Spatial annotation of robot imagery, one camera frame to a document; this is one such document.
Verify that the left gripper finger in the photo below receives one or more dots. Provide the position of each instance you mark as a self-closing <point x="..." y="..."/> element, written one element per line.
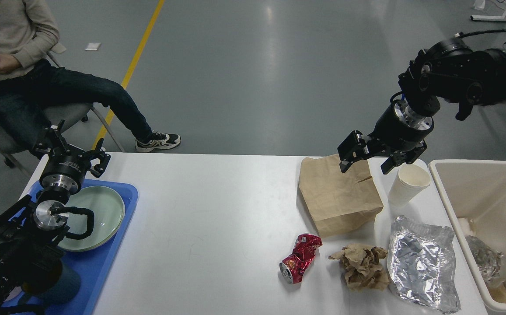
<point x="97" y="159"/>
<point x="50" y="142"/>

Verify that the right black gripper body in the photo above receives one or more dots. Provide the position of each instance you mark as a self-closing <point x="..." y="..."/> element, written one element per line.
<point x="400" y="129"/>

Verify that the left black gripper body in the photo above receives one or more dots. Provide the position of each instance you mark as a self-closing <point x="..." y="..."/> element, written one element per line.
<point x="65" y="171"/>

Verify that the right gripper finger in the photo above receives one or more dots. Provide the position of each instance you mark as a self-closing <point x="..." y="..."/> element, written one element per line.
<point x="395" y="157"/>
<point x="352" y="149"/>

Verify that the light green plate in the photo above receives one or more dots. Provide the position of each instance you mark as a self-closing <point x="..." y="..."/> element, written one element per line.
<point x="109" y="210"/>

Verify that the dark teal mug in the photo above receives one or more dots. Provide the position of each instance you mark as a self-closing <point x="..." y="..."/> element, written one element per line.
<point x="55" y="287"/>

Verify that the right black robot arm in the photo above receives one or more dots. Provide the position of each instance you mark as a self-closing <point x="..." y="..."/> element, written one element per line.
<point x="449" y="70"/>

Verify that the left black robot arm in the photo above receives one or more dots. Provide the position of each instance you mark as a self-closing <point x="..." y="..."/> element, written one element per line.
<point x="32" y="228"/>

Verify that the white paper cup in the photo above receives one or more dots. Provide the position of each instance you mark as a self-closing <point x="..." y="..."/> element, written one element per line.
<point x="409" y="182"/>

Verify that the seated person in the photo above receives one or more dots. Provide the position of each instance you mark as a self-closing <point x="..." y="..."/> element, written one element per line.
<point x="28" y="81"/>

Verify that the brown paper bag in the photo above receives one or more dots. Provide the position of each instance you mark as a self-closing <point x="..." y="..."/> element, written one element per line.
<point x="337" y="202"/>

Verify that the beige plastic bin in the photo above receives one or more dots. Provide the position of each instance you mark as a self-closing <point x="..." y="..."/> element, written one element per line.
<point x="474" y="191"/>

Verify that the blue plastic tray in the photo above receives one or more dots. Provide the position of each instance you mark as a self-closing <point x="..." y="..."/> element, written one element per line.
<point x="94" y="265"/>

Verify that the crumpled aluminium foil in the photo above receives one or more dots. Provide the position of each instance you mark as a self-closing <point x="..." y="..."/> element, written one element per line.
<point x="421" y="264"/>

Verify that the crumpled brown paper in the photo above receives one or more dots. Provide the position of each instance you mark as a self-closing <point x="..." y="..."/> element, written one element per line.
<point x="362" y="268"/>

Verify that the foil trash in bin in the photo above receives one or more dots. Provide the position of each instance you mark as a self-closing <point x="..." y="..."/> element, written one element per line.
<point x="490" y="262"/>

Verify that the crushed red can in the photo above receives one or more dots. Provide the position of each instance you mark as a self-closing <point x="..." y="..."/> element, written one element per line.
<point x="293" y="267"/>

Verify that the white desk leg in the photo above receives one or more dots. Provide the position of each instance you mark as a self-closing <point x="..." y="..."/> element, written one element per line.
<point x="495" y="15"/>

